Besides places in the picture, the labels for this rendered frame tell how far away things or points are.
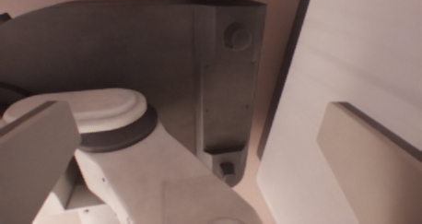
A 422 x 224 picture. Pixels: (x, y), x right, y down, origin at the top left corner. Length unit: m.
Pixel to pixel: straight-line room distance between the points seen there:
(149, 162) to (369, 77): 0.38
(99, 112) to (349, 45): 0.45
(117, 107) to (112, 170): 0.09
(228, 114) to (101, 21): 0.33
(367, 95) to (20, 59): 0.62
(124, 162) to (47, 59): 0.27
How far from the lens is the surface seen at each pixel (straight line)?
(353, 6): 0.50
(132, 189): 0.29
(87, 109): 0.36
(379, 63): 0.44
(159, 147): 0.34
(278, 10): 0.70
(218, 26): 0.42
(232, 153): 0.58
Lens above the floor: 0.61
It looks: 57 degrees down
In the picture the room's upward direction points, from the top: 157 degrees clockwise
